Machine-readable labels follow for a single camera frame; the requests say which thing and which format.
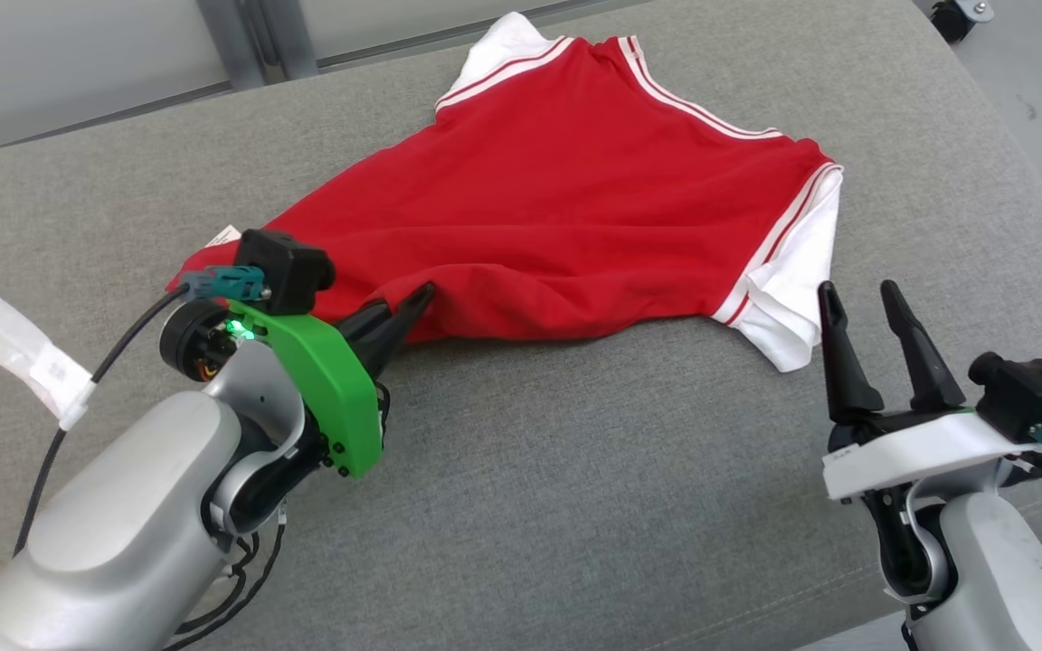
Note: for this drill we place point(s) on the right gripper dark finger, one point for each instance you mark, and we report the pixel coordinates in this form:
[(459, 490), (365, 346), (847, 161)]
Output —
[(847, 380), (930, 380)]

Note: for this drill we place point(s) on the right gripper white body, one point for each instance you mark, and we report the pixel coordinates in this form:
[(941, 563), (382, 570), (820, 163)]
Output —
[(919, 448)]

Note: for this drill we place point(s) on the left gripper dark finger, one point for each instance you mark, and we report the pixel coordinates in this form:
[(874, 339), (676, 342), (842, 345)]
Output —
[(387, 348), (390, 315)]

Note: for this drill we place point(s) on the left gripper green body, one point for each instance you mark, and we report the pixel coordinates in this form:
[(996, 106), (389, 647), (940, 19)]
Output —
[(336, 398)]

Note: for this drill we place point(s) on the red shirt with white sleeves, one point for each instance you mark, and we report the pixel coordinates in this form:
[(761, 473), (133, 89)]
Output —
[(575, 199)]

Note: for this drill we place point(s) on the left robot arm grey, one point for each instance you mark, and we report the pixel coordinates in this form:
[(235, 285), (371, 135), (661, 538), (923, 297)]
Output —
[(123, 515)]

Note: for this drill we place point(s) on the black caster wheel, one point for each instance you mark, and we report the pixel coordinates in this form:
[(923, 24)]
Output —
[(960, 18)]

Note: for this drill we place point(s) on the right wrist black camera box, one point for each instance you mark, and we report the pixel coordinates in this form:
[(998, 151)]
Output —
[(1027, 393)]

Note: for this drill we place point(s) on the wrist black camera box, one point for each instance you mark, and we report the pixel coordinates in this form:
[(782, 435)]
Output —
[(1027, 393), (290, 267)]

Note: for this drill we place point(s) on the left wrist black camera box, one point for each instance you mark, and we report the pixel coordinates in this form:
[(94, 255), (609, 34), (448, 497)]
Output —
[(290, 267)]

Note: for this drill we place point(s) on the grey partition post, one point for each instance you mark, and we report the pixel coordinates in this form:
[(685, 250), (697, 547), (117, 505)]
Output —
[(290, 36), (232, 41)]

